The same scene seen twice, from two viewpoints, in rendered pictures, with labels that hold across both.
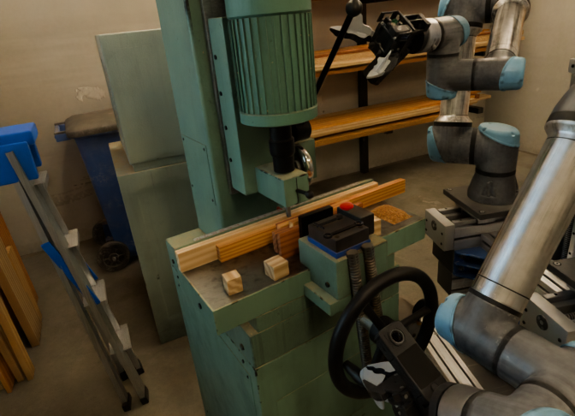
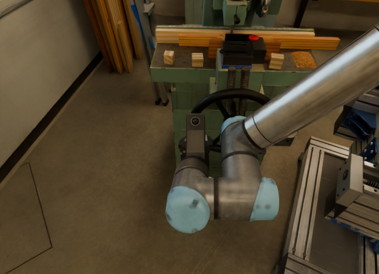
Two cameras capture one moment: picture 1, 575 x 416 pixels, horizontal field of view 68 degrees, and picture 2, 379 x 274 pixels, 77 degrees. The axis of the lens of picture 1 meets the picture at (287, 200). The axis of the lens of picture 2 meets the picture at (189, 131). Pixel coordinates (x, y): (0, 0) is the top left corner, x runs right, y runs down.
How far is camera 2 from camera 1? 38 cm
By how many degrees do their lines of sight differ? 36
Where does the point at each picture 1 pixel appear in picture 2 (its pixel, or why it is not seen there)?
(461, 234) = (365, 99)
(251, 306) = (173, 75)
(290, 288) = (200, 75)
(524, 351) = (233, 164)
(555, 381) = (224, 186)
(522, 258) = (276, 114)
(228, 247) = (184, 38)
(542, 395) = (207, 186)
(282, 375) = not seen: hidden behind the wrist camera
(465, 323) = (227, 134)
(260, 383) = (174, 116)
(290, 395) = not seen: hidden behind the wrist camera
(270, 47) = not seen: outside the picture
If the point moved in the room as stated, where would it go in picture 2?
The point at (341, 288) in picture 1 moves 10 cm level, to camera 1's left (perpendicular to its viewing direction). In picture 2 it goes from (220, 87) to (193, 77)
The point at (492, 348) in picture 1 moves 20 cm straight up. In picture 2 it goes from (224, 154) to (241, 67)
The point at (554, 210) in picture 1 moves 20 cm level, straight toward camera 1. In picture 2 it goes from (320, 91) to (201, 126)
